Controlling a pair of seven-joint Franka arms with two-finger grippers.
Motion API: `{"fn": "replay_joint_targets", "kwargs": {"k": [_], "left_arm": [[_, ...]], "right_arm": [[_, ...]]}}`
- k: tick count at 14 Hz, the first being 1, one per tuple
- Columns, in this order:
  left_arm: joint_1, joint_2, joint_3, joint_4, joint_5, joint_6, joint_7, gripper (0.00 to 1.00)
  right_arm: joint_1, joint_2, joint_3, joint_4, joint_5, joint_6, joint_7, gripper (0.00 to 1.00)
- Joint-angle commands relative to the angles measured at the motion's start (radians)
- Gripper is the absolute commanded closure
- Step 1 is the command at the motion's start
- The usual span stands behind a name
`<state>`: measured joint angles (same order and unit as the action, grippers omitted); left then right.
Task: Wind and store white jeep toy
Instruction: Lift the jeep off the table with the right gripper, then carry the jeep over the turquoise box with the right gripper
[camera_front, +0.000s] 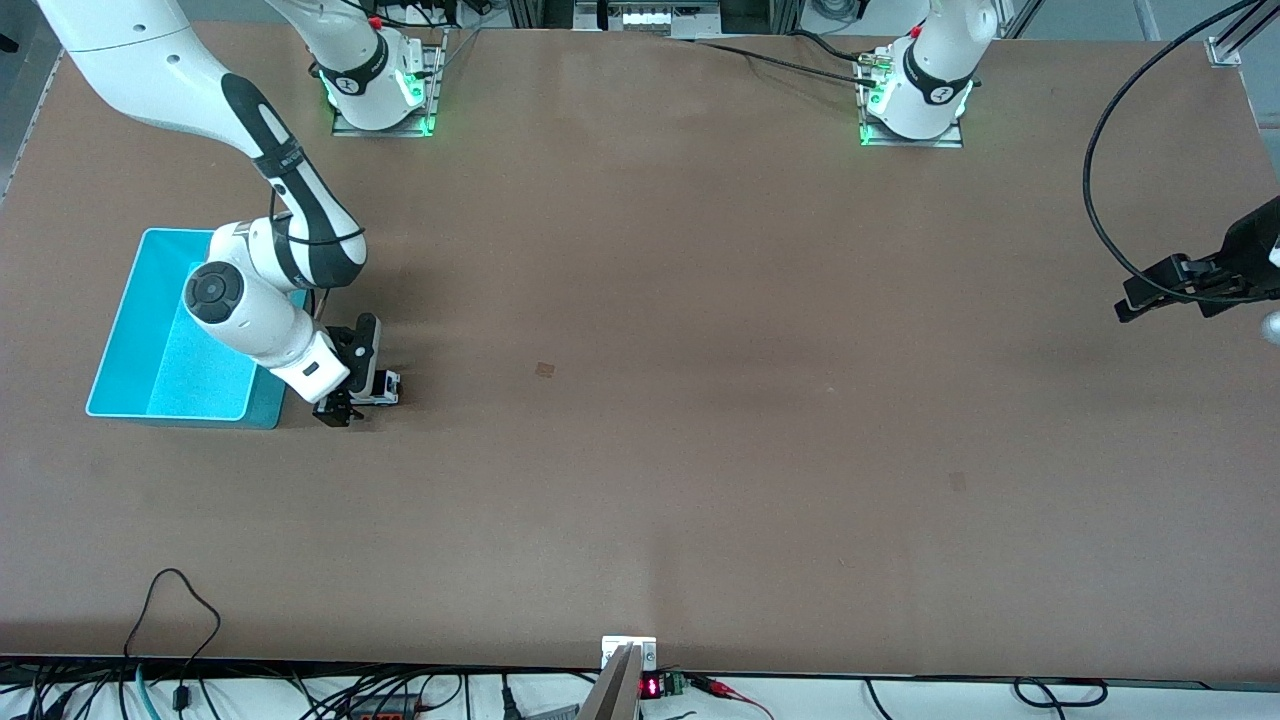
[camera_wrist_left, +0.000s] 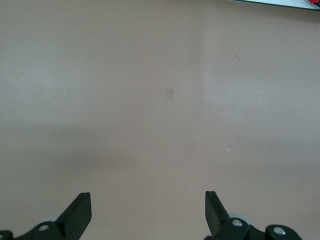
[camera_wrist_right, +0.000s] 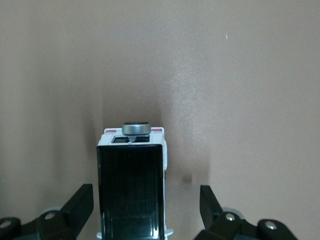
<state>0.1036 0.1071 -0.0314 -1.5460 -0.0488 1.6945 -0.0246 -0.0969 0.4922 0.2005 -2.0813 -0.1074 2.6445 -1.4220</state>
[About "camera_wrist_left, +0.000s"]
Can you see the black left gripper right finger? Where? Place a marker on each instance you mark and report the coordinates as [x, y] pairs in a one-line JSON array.
[[220, 225]]

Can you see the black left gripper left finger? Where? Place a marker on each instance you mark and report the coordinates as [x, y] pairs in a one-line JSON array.
[[67, 225]]

